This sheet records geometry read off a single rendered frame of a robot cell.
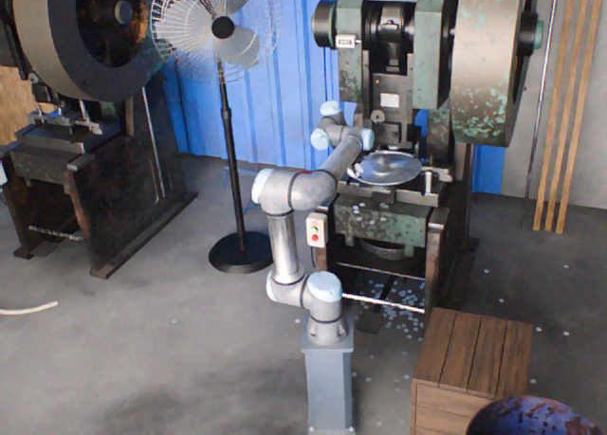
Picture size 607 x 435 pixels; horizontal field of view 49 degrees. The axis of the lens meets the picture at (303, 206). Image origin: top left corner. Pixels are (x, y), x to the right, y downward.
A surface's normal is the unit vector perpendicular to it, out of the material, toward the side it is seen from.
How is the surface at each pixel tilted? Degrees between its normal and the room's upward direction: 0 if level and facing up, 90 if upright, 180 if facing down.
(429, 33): 90
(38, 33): 89
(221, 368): 0
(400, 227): 90
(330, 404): 90
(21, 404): 0
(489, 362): 0
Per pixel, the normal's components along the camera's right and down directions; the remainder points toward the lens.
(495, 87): -0.36, 0.61
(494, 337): -0.06, -0.85
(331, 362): -0.05, 0.52
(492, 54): -0.37, 0.38
